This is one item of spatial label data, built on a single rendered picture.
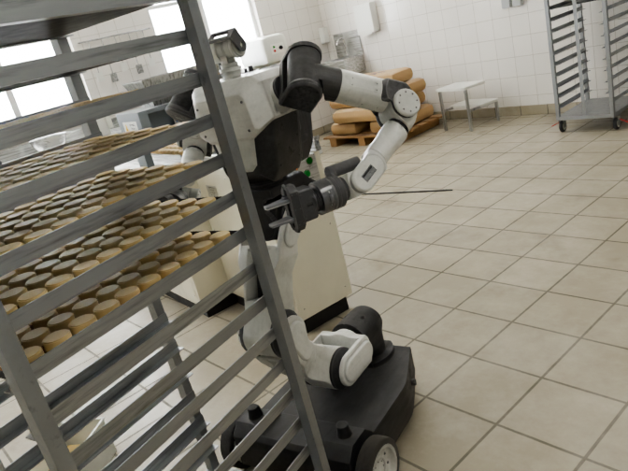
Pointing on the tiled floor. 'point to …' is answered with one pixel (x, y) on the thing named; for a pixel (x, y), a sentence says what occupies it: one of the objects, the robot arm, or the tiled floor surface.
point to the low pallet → (377, 133)
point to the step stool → (465, 101)
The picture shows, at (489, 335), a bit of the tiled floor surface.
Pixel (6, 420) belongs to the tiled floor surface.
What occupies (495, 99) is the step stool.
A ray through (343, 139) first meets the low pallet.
